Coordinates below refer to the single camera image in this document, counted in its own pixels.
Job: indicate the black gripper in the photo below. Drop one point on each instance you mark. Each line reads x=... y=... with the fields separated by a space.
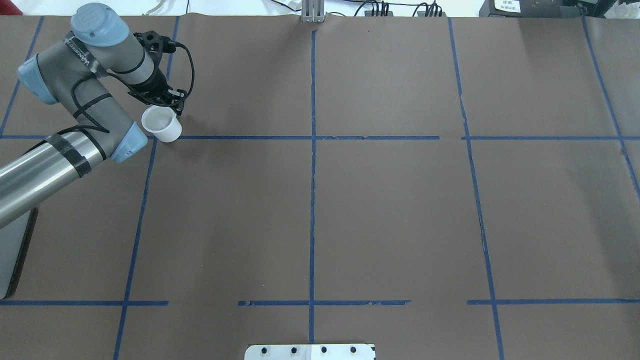
x=159 y=80

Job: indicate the white plastic cup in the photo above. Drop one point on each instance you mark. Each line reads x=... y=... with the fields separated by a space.
x=162 y=123

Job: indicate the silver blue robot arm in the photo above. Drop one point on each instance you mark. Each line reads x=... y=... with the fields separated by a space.
x=99 y=45

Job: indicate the silver closed laptop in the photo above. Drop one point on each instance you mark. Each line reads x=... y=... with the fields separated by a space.
x=15 y=240

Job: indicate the black usb hub left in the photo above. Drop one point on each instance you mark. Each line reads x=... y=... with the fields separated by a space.
x=378 y=9

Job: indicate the black usb hub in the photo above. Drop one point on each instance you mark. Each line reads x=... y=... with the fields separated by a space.
x=428 y=10
x=378 y=9

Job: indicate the black usb hub right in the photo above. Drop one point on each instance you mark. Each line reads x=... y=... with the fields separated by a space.
x=428 y=10

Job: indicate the black box device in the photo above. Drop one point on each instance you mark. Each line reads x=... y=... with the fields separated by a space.
x=548 y=9

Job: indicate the aluminium frame post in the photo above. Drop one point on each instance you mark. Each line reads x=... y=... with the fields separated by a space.
x=313 y=11

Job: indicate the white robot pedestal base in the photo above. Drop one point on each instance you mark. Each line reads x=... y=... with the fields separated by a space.
x=326 y=351

